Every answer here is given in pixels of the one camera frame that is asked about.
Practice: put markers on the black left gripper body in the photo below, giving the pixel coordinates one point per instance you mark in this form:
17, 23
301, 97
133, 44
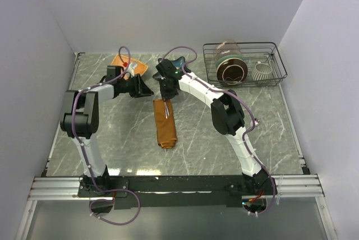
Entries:
127, 86

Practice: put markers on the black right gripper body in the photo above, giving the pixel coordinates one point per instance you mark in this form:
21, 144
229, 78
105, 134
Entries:
166, 92

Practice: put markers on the silver fork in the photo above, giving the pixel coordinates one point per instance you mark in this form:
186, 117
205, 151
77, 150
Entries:
166, 107

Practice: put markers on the orange cloth napkin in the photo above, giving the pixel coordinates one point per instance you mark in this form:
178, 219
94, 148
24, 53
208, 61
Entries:
166, 129

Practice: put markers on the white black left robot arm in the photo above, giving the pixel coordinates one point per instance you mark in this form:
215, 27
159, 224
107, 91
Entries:
80, 121

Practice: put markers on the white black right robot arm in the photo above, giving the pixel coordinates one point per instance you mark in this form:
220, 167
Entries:
230, 116

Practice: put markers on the orange woven triangular tray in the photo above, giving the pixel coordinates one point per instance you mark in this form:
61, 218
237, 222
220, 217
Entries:
119, 60

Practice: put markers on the blue star-shaped dish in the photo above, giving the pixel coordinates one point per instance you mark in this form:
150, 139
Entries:
177, 63

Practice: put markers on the stacked ceramic plates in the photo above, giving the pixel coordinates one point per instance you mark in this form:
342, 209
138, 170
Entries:
231, 69

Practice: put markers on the clear glass jar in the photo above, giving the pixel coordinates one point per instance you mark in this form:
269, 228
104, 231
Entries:
226, 48

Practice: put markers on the striped ceramic mug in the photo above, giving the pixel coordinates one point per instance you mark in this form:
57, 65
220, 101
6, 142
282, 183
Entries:
261, 72

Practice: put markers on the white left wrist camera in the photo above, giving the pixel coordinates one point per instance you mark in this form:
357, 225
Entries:
130, 68

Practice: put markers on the black wire dish rack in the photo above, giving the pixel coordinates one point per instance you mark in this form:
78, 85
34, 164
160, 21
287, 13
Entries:
252, 52

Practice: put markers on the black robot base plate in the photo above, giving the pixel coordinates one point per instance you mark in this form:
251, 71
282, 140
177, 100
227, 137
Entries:
177, 191

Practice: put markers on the aluminium frame rail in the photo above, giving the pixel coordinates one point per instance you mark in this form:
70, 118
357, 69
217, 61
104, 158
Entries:
66, 188

